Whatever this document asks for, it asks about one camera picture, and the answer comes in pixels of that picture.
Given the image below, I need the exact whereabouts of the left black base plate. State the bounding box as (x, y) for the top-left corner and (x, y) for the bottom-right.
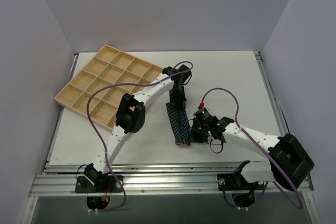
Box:
(75, 175), (122, 194)

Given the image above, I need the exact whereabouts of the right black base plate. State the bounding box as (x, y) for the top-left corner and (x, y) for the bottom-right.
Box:
(216, 173), (265, 191)

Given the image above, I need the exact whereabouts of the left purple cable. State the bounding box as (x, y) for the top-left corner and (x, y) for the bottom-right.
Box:
(86, 61), (194, 211)

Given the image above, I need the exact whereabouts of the navy striped underwear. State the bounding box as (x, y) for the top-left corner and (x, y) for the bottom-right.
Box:
(165, 102), (191, 147)

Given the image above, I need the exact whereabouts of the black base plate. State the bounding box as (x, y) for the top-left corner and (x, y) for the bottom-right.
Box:
(75, 175), (122, 194)
(216, 173), (265, 191)

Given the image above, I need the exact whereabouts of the wooden compartment tray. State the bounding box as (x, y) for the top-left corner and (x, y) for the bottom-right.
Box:
(54, 45), (163, 141)

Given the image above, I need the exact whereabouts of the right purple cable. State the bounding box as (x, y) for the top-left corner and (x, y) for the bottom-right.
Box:
(198, 88), (304, 209)

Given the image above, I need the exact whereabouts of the aluminium frame rail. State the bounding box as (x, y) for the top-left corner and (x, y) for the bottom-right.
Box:
(28, 166), (314, 197)

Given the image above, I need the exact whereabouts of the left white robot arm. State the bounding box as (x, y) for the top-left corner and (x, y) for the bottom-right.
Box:
(84, 61), (193, 192)

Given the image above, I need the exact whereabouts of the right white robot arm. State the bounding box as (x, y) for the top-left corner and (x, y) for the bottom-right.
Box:
(191, 107), (314, 191)

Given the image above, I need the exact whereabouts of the purple cable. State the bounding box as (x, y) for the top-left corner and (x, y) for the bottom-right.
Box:
(86, 61), (194, 211)
(198, 88), (304, 209)

